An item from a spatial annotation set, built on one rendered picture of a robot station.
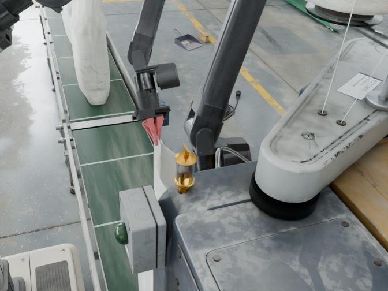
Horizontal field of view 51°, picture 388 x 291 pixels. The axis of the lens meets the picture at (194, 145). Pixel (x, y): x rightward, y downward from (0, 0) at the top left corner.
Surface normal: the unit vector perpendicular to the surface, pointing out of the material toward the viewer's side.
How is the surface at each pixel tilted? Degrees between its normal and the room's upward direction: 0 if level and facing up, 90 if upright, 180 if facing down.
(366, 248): 0
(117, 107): 0
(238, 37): 75
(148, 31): 48
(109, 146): 0
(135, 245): 90
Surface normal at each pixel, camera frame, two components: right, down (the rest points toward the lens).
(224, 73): 0.16, 0.37
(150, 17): 0.09, 0.11
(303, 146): 0.07, -0.80
